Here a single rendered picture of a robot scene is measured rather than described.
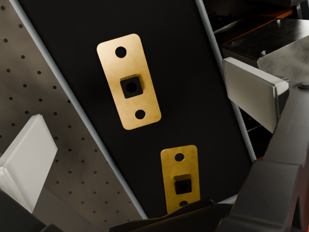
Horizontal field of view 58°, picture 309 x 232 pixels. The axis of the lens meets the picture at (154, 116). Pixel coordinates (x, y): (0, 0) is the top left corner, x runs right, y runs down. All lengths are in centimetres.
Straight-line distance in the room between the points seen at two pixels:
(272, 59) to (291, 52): 2
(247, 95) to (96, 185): 73
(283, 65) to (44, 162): 28
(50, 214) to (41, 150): 169
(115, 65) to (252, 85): 13
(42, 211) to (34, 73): 123
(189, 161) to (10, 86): 57
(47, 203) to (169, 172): 156
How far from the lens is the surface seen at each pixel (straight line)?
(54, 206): 184
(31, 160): 17
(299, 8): 48
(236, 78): 18
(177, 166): 29
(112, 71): 25
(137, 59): 25
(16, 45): 75
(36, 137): 19
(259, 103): 16
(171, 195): 31
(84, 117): 26
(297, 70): 37
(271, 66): 35
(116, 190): 88
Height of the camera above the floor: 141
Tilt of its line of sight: 67 degrees down
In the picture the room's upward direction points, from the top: 160 degrees clockwise
